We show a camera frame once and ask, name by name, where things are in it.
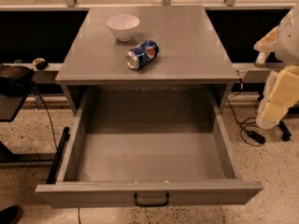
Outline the blue pepsi can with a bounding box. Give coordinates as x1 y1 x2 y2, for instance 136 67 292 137
125 40 160 70

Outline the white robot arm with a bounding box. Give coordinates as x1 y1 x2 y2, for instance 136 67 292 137
253 3 299 129

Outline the open grey top drawer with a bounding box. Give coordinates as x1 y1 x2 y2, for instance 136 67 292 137
36 89 263 208

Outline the grey cabinet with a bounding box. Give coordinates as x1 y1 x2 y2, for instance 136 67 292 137
56 6 237 111

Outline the white ceramic bowl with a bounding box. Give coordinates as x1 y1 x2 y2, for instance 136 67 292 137
107 15 140 41

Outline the yellow black tape measure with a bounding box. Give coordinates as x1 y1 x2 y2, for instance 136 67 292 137
33 58 49 70

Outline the small bottle on ledge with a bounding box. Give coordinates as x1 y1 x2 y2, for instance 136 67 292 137
255 52 270 67

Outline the black device on side table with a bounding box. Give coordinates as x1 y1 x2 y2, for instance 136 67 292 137
0 63 35 96

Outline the dark side table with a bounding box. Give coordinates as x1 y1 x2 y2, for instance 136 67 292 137
0 81 36 122

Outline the black shoe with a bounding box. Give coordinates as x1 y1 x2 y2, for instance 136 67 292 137
0 205 22 224

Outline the black drawer handle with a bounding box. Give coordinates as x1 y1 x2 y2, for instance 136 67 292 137
134 193 170 208

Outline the black drawer slide rail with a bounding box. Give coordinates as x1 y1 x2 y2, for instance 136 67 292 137
46 127 70 184

